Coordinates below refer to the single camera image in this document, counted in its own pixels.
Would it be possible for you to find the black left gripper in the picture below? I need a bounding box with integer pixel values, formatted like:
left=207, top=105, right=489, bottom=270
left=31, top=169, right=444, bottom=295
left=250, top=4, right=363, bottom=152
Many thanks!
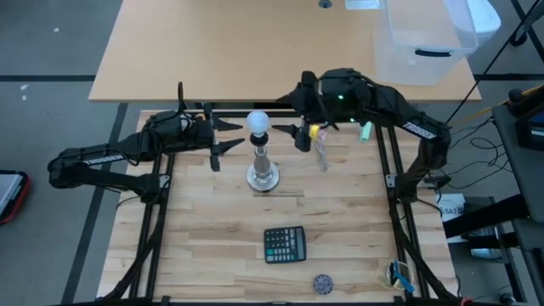
left=185, top=101, right=247, bottom=173

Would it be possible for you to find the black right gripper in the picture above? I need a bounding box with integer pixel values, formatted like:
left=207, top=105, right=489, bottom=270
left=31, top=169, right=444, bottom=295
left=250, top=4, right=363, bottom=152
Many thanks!
left=271, top=67, right=366, bottom=153

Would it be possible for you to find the white lightbulb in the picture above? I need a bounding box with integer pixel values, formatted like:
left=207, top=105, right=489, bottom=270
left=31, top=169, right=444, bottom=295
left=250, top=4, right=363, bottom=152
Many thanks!
left=246, top=110, right=270, bottom=135

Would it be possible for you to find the silver lamp stand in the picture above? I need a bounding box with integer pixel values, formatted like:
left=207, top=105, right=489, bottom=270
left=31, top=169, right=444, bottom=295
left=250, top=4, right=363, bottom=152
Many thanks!
left=245, top=132, right=281, bottom=193

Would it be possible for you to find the clear plastic wrapper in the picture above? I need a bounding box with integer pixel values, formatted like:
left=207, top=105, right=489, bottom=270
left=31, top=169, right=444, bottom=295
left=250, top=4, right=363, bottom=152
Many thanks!
left=313, top=127, right=332, bottom=172

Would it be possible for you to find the beige desk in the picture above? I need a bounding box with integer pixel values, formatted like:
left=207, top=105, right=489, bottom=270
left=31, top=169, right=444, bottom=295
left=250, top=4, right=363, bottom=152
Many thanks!
left=88, top=0, right=482, bottom=104

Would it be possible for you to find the black calculator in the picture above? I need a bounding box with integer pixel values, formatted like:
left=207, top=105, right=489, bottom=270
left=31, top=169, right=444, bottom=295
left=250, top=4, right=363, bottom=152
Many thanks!
left=263, top=225, right=308, bottom=265

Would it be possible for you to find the small clear plastic box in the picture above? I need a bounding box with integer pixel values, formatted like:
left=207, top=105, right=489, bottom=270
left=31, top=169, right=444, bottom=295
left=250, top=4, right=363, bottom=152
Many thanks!
left=343, top=0, right=379, bottom=10

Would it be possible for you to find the clear plastic storage bin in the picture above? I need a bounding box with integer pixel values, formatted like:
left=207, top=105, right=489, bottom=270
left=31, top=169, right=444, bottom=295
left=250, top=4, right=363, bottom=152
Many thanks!
left=372, top=0, right=479, bottom=87

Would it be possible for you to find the patterned round coaster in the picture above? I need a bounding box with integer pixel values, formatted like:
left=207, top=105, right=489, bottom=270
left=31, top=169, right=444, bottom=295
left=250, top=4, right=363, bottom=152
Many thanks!
left=312, top=274, right=334, bottom=296

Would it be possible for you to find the white labelled box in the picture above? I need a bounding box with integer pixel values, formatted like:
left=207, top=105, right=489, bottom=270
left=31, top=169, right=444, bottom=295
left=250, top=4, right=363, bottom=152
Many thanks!
left=436, top=193, right=468, bottom=223

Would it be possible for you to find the black stand beam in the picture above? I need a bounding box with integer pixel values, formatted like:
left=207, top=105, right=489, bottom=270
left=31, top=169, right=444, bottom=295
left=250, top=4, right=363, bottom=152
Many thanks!
left=441, top=193, right=528, bottom=239

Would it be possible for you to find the red black case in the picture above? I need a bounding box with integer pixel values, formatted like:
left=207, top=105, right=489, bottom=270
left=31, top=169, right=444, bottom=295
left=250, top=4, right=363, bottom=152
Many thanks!
left=0, top=169, right=31, bottom=226

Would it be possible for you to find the dark grey side table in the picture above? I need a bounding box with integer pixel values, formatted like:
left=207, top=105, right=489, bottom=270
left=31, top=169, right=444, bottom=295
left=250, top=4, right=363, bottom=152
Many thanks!
left=490, top=84, right=544, bottom=224

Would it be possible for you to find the black blue device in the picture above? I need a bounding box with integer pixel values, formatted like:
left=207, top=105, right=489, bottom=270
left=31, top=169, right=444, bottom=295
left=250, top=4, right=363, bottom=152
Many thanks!
left=513, top=108, right=544, bottom=152

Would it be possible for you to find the black stand leg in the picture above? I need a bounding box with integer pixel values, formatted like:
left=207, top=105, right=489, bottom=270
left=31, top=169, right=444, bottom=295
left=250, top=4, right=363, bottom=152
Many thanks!
left=508, top=0, right=544, bottom=48

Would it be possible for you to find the black aluminium table frame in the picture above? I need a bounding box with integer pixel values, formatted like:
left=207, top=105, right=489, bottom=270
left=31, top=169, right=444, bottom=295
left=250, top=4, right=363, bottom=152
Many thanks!
left=99, top=100, right=458, bottom=306

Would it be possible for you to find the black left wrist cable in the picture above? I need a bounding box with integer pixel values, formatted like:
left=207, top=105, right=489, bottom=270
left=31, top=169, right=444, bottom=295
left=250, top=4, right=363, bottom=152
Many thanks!
left=177, top=82, right=188, bottom=114

